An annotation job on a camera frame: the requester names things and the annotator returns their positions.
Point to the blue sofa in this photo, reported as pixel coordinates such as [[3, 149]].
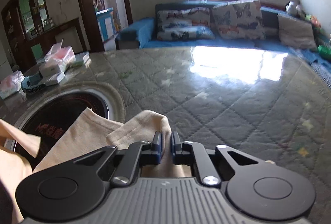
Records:
[[143, 34]]

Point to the cream knit garment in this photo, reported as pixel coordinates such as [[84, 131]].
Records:
[[88, 133]]

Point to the round black induction cooktop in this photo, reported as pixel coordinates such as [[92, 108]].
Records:
[[50, 112]]

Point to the butterfly pillow lying flat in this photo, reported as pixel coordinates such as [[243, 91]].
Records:
[[183, 25]]

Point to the white plush toy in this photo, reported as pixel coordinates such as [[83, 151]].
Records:
[[293, 9]]

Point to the clear plastic bag pink contents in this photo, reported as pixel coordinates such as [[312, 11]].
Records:
[[62, 56]]

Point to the blue white storage cabinet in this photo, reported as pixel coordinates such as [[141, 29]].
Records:
[[106, 24]]

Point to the plain beige cushion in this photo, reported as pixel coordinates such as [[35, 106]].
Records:
[[296, 33]]

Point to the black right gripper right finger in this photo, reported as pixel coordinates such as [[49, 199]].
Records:
[[194, 155]]

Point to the white box stack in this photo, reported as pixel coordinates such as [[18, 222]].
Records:
[[51, 73]]

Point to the dark wooden display cabinet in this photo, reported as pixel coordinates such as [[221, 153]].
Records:
[[29, 27]]

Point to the butterfly pillow upright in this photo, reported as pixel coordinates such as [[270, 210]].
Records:
[[239, 20]]

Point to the pink tissue pack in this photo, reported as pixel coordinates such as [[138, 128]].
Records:
[[11, 84]]

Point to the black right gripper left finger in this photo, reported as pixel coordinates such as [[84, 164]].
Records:
[[130, 161]]

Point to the teal round tray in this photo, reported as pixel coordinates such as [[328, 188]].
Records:
[[33, 83]]

